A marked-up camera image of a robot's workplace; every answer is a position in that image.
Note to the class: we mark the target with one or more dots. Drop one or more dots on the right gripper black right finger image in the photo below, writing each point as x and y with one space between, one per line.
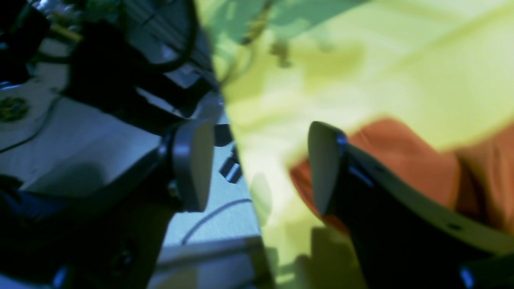
403 240

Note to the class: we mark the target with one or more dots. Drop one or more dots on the right gripper grey padded left finger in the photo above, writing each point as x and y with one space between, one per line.
191 152

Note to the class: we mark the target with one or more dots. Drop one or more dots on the salmon red T-shirt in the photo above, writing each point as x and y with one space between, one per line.
476 181

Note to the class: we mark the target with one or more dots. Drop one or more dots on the pale yellow table cloth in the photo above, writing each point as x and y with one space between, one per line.
444 67

